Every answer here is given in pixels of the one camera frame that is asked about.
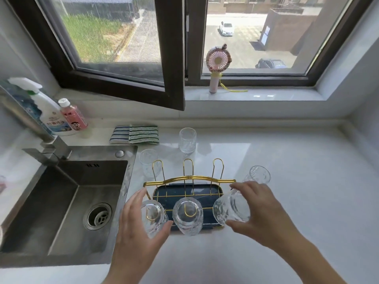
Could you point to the person's left hand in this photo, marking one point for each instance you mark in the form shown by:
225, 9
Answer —
133, 239

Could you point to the person's right hand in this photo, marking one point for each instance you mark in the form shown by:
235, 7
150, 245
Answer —
266, 221

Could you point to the clear glass cup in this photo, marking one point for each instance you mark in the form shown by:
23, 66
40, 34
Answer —
188, 221
234, 208
154, 218
187, 141
148, 162
260, 174

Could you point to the gold cup rack blue tray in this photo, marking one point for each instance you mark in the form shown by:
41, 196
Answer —
207, 193

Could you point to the person's right forearm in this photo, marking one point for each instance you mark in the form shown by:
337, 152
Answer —
311, 263

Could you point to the round sink drain strainer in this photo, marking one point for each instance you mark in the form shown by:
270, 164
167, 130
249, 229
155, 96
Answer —
97, 217

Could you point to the stainless steel sink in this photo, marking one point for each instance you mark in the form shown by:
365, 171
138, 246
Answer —
59, 204

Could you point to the round steel sink cap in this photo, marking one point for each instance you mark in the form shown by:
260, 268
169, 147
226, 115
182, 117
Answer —
119, 154

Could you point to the green striped cloth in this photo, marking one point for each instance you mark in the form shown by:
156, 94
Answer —
145, 135

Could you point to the blue striped cloth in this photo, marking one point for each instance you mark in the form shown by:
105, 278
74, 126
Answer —
120, 135

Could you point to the steel square faucet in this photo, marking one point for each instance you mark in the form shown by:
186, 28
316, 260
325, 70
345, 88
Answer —
56, 150

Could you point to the white stone window sill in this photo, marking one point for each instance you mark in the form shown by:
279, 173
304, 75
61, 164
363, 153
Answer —
266, 94

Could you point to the pink drink bottle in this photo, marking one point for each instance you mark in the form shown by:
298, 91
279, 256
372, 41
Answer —
75, 118

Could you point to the white spray bottle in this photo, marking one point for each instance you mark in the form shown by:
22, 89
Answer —
50, 115

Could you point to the dark car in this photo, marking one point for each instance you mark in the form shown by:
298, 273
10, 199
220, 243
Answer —
271, 64

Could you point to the pink handheld fan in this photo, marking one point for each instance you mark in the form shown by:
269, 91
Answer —
218, 60

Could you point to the blue detergent pouch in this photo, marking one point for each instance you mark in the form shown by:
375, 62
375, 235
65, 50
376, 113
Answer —
17, 100

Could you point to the dark brown open window sash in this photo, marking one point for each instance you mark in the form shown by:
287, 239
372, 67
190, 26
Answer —
170, 56

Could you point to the brown outbuilding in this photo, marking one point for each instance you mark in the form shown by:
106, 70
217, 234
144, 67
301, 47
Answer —
287, 29

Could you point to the white car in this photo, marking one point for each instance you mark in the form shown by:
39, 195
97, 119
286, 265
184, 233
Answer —
226, 28

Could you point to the blue roofed shed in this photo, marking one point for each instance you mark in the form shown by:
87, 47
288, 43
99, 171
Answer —
97, 5

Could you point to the dark brown fixed window frame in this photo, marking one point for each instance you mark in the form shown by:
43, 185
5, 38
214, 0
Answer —
251, 81

